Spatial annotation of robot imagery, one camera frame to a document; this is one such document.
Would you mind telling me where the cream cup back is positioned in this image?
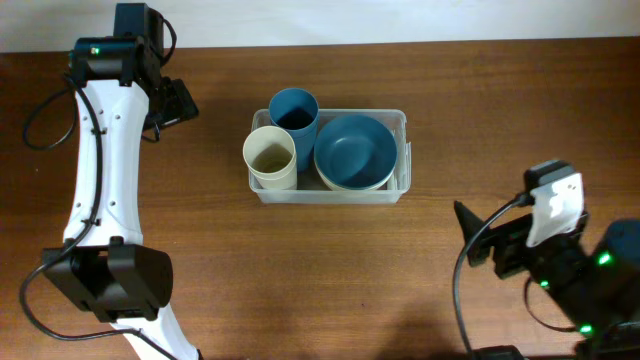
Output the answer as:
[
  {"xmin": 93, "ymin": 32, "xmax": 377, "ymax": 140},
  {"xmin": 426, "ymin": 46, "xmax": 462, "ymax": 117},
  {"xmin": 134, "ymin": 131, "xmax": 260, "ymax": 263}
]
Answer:
[{"xmin": 242, "ymin": 126, "xmax": 297, "ymax": 180}]

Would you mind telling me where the cream cup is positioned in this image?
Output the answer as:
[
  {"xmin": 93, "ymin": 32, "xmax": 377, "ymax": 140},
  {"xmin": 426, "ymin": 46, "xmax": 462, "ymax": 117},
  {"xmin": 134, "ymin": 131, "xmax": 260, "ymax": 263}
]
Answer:
[
  {"xmin": 242, "ymin": 126, "xmax": 297, "ymax": 180},
  {"xmin": 253, "ymin": 170, "xmax": 297, "ymax": 190}
]

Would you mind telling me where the blue cup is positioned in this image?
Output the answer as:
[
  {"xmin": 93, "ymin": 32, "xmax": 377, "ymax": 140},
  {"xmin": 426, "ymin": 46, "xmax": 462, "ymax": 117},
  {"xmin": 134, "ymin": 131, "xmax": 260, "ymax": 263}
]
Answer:
[
  {"xmin": 294, "ymin": 131, "xmax": 316, "ymax": 172},
  {"xmin": 268, "ymin": 88, "xmax": 320, "ymax": 139}
]

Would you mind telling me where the blue bowl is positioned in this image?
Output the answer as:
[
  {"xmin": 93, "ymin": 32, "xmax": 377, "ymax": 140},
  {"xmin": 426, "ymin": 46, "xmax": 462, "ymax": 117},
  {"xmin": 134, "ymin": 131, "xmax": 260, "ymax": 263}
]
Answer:
[{"xmin": 314, "ymin": 114, "xmax": 398, "ymax": 186}]

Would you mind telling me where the cream bowl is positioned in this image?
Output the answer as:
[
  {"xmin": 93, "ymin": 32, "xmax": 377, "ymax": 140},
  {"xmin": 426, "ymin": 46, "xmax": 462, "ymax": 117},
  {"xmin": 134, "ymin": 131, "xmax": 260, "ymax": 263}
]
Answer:
[{"xmin": 317, "ymin": 169, "xmax": 394, "ymax": 191}]

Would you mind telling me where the white plastic fork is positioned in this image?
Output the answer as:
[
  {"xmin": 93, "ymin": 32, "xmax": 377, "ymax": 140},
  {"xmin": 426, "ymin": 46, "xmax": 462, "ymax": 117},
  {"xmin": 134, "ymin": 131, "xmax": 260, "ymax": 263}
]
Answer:
[{"xmin": 387, "ymin": 172, "xmax": 397, "ymax": 191}]

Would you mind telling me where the white plastic spoon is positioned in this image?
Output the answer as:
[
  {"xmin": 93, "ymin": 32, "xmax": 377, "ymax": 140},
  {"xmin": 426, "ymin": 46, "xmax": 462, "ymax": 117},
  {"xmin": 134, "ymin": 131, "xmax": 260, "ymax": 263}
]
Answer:
[{"xmin": 395, "ymin": 130, "xmax": 408, "ymax": 192}]

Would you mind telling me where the cream cup front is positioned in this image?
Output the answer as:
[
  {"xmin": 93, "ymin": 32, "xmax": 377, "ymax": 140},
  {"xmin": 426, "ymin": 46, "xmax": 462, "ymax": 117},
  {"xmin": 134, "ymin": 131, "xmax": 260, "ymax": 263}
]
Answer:
[{"xmin": 253, "ymin": 170, "xmax": 297, "ymax": 190}]

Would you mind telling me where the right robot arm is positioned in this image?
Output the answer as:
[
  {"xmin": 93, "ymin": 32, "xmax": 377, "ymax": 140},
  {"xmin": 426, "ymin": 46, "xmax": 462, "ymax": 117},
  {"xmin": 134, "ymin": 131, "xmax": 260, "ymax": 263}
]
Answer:
[{"xmin": 452, "ymin": 160, "xmax": 639, "ymax": 359}]

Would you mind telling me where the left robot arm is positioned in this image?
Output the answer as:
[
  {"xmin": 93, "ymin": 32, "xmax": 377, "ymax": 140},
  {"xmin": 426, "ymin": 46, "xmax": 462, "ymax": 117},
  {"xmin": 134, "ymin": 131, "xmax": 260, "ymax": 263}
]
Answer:
[{"xmin": 40, "ymin": 3, "xmax": 200, "ymax": 359}]

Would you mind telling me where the clear plastic container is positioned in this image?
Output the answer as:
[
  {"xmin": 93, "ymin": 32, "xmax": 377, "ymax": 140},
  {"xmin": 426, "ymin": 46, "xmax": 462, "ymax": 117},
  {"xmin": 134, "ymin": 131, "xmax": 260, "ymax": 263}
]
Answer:
[{"xmin": 249, "ymin": 109, "xmax": 412, "ymax": 205}]

